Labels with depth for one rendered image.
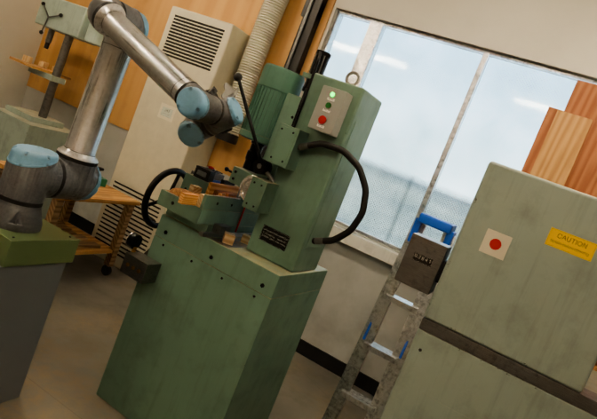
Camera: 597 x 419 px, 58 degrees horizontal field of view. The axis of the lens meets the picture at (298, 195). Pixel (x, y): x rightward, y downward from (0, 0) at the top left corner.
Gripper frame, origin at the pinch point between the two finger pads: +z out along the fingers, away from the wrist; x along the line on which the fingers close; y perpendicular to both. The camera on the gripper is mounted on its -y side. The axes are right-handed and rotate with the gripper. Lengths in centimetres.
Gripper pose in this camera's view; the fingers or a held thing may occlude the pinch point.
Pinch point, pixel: (223, 97)
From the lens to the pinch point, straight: 209.5
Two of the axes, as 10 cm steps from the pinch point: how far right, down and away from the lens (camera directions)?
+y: -4.9, -7.7, -4.2
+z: 1.6, -5.4, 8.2
